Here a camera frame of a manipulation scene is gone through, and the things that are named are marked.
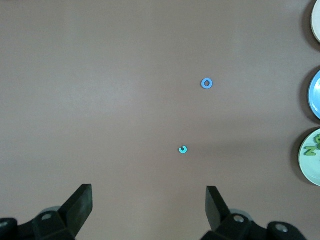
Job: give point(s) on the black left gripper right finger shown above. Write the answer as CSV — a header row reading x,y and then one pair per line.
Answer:
x,y
217,212

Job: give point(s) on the green foam letter B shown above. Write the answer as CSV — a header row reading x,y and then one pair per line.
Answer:
x,y
318,142

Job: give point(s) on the beige plate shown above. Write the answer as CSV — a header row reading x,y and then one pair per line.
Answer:
x,y
316,22

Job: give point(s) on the blue foam letter O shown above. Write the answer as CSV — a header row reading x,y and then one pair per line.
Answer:
x,y
202,83

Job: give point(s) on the pale green plate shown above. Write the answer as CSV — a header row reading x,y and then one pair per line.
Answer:
x,y
310,170

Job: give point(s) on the teal foam letter C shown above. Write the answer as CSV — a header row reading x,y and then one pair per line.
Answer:
x,y
180,150

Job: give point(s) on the green foam letter N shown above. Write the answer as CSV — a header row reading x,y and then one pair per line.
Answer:
x,y
310,151

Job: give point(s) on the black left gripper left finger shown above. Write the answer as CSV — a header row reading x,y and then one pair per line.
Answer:
x,y
75,210

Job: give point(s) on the blue plate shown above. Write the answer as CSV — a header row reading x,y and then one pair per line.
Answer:
x,y
315,100

